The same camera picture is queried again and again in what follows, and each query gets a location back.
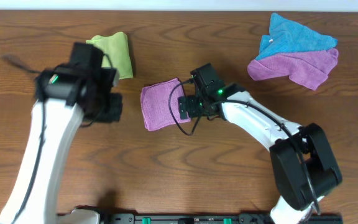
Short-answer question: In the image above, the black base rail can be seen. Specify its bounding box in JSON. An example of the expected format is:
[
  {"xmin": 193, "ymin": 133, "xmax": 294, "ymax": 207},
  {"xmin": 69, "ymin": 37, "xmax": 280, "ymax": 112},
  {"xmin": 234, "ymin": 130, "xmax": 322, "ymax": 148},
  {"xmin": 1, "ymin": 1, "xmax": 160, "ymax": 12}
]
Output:
[{"xmin": 104, "ymin": 212, "xmax": 343, "ymax": 224}]

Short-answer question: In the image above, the folded green cloth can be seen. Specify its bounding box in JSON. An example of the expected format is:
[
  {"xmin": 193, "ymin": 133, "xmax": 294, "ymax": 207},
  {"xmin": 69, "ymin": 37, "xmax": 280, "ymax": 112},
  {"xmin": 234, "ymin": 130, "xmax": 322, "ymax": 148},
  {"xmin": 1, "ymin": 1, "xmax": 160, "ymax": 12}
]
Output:
[{"xmin": 86, "ymin": 32, "xmax": 134, "ymax": 79}]

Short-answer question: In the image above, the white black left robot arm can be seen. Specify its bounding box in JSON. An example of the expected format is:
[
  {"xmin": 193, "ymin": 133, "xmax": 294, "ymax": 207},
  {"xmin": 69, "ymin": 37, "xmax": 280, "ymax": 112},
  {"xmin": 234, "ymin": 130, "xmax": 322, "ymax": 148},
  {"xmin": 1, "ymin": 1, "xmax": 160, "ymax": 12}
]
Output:
[{"xmin": 0, "ymin": 62, "xmax": 122, "ymax": 223}]

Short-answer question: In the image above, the purple microfiber cloth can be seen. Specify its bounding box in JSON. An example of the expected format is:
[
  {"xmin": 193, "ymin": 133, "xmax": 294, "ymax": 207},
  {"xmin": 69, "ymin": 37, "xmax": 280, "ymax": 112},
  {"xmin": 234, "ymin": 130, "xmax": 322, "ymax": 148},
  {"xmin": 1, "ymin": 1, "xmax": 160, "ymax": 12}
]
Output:
[{"xmin": 140, "ymin": 78, "xmax": 180, "ymax": 131}]

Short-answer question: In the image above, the crumpled purple cloth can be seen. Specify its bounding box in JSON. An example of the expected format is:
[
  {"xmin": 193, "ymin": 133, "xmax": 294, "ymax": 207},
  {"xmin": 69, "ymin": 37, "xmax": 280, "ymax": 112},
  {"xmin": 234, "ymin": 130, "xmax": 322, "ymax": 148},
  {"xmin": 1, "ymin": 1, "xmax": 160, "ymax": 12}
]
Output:
[{"xmin": 247, "ymin": 48, "xmax": 339, "ymax": 90}]

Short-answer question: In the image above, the blue cloth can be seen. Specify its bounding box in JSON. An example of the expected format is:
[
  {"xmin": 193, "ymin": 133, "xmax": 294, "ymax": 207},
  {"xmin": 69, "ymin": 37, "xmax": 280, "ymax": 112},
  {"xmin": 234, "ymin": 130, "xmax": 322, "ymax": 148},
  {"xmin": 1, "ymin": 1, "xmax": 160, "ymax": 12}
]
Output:
[{"xmin": 255, "ymin": 12, "xmax": 338, "ymax": 60}]

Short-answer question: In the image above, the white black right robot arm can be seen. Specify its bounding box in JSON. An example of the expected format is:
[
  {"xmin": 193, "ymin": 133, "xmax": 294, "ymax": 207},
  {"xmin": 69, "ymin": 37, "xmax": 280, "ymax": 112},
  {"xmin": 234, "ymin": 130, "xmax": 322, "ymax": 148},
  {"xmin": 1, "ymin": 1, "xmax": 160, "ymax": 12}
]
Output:
[{"xmin": 177, "ymin": 84, "xmax": 342, "ymax": 223}]

